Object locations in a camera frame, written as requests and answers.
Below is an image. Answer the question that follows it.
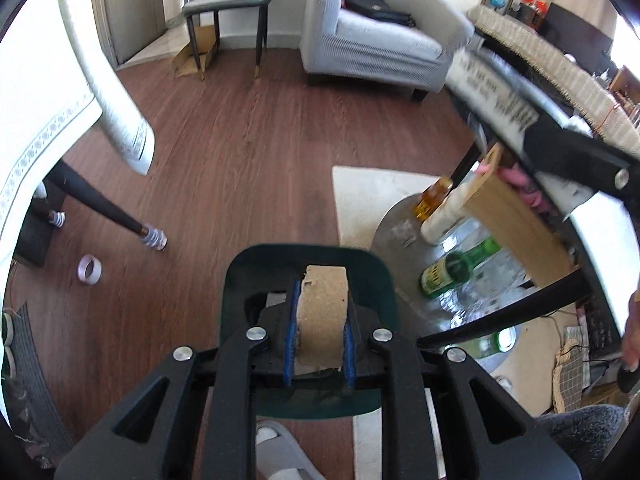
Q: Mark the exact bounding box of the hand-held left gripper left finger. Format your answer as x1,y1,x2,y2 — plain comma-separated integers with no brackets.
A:
52,280,303,480

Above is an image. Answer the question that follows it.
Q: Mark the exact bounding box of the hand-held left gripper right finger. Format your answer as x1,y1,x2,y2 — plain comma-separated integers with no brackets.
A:
342,305,586,480

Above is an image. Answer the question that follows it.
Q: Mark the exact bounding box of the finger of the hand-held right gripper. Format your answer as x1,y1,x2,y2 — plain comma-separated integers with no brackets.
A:
522,119,640,202

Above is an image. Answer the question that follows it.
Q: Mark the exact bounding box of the brown cardboard tape roll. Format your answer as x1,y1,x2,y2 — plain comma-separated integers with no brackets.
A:
294,264,351,377

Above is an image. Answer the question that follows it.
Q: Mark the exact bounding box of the black waste bin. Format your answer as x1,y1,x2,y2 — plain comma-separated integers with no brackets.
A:
219,243,402,419

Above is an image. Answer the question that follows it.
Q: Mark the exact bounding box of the person's right hand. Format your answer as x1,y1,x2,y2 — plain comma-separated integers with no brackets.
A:
623,289,640,373

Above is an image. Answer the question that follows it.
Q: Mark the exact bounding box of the wooden shelf box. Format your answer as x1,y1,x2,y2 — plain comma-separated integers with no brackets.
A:
609,64,640,112

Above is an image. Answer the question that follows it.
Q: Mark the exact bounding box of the beige lace cabinet cloth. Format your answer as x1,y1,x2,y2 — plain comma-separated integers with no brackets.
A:
467,4,640,154

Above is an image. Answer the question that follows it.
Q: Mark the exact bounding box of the grey slipper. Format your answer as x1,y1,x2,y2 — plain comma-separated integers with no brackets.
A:
255,419,327,480

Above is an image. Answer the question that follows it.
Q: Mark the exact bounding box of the black monitor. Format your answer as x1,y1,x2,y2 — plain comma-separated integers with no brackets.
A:
542,2,615,74

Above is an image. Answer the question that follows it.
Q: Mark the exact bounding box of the green glass bottle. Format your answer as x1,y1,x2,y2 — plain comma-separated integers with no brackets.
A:
418,238,501,301

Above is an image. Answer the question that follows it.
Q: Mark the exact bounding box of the round grey marble table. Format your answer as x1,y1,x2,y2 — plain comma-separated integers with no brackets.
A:
369,110,640,377

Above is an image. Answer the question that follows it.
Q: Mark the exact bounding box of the white cylindrical bottle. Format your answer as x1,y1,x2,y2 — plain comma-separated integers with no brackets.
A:
420,180,482,246

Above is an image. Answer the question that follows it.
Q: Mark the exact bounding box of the amber bottle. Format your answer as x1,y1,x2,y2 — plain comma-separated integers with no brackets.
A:
412,176,454,222

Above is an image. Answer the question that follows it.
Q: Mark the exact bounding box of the purple tape roll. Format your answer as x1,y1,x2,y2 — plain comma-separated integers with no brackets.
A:
77,254,104,286

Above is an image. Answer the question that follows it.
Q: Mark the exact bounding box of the checked cloth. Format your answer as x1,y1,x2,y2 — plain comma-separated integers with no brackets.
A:
552,337,597,412

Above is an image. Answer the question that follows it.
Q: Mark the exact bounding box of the light grey armchair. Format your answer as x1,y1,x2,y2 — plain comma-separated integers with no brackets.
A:
299,0,474,102

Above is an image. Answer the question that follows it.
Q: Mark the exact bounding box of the black table leg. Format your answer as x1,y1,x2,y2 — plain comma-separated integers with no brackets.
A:
47,159,169,251

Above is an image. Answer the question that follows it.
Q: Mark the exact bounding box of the person's grey trouser leg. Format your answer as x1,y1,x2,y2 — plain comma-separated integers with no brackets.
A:
536,404,629,480

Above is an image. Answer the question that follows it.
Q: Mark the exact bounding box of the black bag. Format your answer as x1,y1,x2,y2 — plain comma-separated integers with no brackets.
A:
341,0,417,30

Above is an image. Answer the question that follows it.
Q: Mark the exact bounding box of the dark floor mat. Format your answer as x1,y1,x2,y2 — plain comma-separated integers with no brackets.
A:
0,300,77,463

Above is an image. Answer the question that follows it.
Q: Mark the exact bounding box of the flat cardboard box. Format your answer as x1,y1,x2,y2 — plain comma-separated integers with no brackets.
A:
172,24,221,80

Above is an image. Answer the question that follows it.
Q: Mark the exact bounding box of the grey dining chair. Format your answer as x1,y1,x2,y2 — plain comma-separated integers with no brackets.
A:
181,0,277,81

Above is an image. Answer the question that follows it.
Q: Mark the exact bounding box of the grey door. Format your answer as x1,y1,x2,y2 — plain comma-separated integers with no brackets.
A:
89,0,167,69

